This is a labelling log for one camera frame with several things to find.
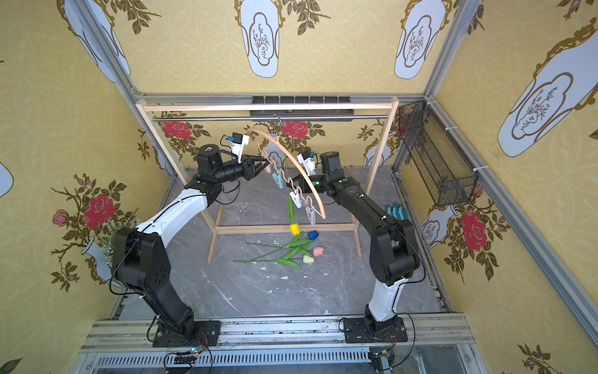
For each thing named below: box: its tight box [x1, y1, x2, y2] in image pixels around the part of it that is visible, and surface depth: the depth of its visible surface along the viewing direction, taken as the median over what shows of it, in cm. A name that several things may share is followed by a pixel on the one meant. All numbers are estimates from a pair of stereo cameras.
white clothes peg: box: [289, 189, 302, 209], surface depth 73 cm
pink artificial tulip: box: [282, 244, 326, 257], surface depth 92 cm
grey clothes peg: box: [305, 205, 317, 226], surface depth 68 cm
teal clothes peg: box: [272, 169, 285, 190], surface depth 77 cm
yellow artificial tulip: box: [287, 194, 301, 236], surface depth 84 cm
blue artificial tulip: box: [246, 229, 320, 250], surface depth 96 cm
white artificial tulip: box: [233, 254, 315, 270], surface depth 91 cm
